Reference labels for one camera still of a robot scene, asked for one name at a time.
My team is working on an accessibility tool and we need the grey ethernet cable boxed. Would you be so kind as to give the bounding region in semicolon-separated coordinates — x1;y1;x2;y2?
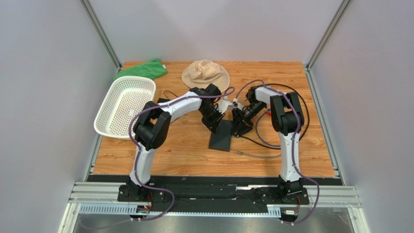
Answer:
233;150;282;159

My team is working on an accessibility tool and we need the green cloth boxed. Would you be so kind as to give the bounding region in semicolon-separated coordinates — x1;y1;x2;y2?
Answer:
113;59;168;81

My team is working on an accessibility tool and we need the white perforated plastic basket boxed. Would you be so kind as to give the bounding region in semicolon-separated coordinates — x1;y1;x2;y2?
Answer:
94;76;156;140

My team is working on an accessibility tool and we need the black ethernet cable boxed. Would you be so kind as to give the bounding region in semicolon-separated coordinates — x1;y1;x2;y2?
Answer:
233;83;311;150

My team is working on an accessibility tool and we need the beige bucket hat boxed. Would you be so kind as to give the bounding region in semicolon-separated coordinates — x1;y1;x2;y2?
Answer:
181;59;230;92

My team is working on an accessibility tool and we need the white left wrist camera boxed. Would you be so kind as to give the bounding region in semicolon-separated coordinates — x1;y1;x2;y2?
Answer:
217;99;235;114

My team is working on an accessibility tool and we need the blue ethernet cable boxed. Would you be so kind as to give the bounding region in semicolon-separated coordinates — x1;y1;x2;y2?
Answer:
255;111;281;148

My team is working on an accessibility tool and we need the aluminium front rail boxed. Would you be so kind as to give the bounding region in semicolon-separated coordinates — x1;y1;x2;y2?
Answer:
59;182;369;233

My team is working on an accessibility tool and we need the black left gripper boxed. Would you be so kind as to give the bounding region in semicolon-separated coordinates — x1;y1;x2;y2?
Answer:
199;106;225;135

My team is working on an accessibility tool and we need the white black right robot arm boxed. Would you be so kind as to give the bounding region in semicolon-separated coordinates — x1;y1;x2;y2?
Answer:
232;85;304;203

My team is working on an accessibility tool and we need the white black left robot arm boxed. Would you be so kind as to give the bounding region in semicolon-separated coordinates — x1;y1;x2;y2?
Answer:
118;84;227;202

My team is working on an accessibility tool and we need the black Mercury network switch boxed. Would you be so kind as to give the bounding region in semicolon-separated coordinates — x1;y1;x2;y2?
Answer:
208;120;232;152

